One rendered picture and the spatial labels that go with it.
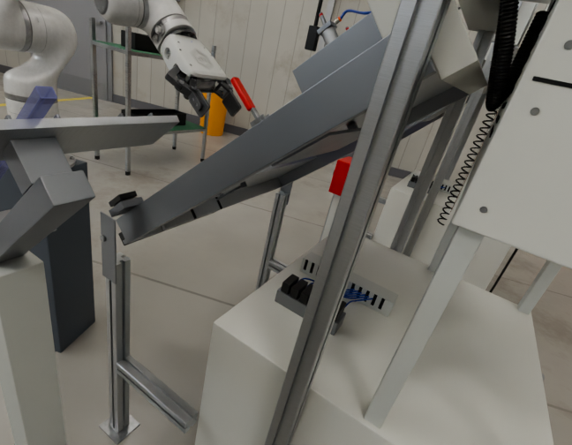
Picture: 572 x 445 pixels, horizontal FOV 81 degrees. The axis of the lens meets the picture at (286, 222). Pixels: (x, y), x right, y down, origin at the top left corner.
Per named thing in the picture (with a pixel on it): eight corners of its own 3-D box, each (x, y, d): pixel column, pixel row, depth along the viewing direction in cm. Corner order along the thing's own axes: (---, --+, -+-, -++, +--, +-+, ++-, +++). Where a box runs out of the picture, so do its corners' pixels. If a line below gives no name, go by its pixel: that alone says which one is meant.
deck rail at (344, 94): (126, 244, 78) (115, 219, 78) (134, 241, 80) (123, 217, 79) (434, 71, 37) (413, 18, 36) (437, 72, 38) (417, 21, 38)
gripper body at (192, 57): (164, 19, 60) (197, 71, 60) (204, 30, 69) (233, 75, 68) (146, 51, 65) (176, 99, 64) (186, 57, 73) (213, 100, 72)
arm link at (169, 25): (161, 9, 61) (170, 22, 60) (197, 19, 68) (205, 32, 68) (142, 44, 65) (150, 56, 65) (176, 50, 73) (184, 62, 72)
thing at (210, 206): (134, 241, 80) (121, 214, 79) (280, 187, 133) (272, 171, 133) (137, 239, 79) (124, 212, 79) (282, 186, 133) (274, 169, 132)
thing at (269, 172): (131, 230, 79) (126, 217, 79) (279, 180, 133) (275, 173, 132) (177, 202, 68) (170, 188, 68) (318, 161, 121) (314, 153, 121)
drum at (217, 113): (228, 134, 481) (234, 90, 455) (218, 139, 447) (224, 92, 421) (204, 127, 484) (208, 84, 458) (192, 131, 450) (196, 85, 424)
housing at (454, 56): (407, 98, 41) (361, -12, 40) (451, 103, 81) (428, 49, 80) (478, 60, 36) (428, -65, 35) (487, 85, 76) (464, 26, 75)
